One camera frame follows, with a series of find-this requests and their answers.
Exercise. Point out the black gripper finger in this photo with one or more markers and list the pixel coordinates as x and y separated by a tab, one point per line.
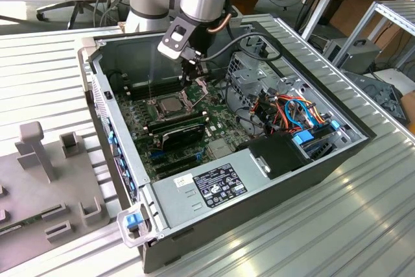
187	72
201	69

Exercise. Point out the silver CPU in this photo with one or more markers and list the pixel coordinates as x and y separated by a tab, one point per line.
169	105

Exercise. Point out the CPU socket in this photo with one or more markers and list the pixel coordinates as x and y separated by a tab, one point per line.
175	116

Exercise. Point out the black RAM slot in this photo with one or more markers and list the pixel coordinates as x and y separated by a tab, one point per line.
174	120
139	82
142	91
178	127

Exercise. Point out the metal drive cage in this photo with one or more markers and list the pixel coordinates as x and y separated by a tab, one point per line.
249	77

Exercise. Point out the green motherboard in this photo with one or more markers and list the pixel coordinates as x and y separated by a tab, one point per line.
227	115

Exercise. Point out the black graphics card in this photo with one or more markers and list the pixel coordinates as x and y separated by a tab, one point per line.
181	136

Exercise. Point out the silver chipset heatsink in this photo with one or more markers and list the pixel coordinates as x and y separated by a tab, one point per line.
220	149

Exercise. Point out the blue expansion slot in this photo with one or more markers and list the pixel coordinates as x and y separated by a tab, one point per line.
156	153

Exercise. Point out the black expansion slot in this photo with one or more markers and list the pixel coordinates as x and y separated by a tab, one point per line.
176	164

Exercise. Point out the black plastic shroud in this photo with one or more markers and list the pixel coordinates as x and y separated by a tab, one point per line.
279	157

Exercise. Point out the hard disk in blue carrier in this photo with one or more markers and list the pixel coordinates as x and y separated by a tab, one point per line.
303	137

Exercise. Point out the grey power supply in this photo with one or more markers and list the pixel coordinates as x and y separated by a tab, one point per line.
181	199

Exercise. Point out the office chair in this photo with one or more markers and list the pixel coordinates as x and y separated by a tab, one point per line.
75	11

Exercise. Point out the large brown cardboard box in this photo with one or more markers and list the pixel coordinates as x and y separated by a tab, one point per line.
350	14

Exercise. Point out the dark grey plastic panel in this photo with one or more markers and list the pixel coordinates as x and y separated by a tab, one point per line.
356	82

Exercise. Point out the black PC case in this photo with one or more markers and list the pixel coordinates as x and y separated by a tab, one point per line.
259	215

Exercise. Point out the blue case latch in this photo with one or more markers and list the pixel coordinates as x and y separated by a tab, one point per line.
131	221

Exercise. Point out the grey parts rack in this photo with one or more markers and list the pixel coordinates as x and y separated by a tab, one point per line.
32	189

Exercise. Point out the green RAM stick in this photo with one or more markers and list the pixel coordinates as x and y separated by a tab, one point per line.
11	227

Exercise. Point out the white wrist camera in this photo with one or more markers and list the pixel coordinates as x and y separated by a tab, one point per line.
170	50

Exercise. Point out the aluminium profile frame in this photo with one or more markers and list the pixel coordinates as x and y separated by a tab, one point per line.
402	14

